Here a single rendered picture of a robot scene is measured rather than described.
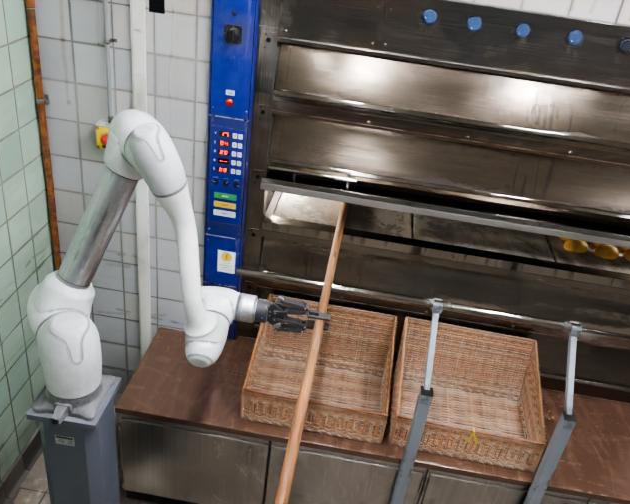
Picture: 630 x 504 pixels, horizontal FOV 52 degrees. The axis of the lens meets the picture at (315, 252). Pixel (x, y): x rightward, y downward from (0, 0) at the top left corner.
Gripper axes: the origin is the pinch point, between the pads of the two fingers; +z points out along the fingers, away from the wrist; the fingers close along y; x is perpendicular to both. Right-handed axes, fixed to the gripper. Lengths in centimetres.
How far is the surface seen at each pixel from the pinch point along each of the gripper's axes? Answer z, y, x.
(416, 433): 40, 42, -1
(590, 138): 81, -54, -57
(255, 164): -35, -23, -61
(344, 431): 15, 58, -12
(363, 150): 5, -35, -62
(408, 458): 39, 55, -1
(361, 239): 10, 2, -61
